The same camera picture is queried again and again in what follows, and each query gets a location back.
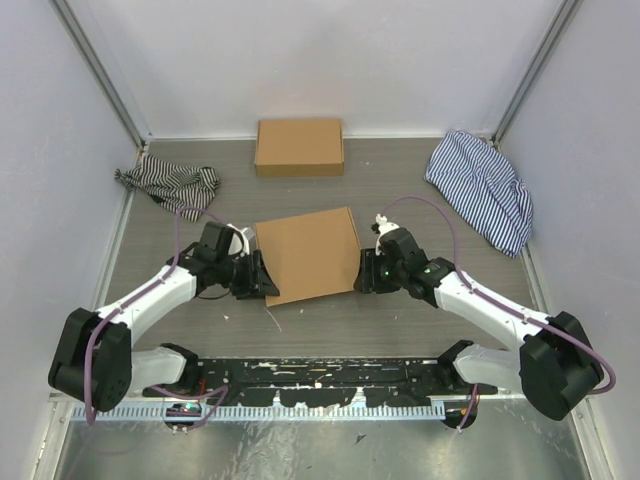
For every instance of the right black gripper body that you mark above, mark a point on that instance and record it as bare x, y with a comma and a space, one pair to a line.
388, 276

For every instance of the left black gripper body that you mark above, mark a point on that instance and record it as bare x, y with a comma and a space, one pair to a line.
238, 273

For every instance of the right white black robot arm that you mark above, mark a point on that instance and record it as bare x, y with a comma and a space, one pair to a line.
547, 359

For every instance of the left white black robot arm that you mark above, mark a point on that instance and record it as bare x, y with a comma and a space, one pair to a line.
95, 362

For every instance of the folded brown cardboard box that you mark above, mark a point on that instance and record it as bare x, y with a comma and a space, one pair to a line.
299, 147

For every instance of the black white striped cloth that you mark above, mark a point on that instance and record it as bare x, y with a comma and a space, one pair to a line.
181, 189

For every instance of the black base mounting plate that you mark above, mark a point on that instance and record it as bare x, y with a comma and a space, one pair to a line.
324, 382

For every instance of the blue white striped cloth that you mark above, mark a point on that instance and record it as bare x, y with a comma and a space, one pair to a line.
481, 185

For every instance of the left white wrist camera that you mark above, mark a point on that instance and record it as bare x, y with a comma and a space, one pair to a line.
243, 239

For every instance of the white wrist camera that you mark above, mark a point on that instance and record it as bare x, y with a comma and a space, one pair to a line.
243, 239
381, 226

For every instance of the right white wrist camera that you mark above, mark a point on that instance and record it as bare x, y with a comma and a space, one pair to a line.
381, 226

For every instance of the left aluminium corner post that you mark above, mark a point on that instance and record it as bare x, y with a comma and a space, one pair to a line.
96, 67

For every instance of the aluminium corner post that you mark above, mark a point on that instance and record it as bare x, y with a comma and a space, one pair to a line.
550, 41
96, 67

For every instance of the grey slotted cable duct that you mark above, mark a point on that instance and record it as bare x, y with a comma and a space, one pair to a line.
142, 411

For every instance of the aluminium rail front bar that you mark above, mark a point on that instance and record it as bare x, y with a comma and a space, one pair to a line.
56, 395

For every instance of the right aluminium corner post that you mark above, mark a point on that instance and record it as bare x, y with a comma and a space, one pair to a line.
550, 41

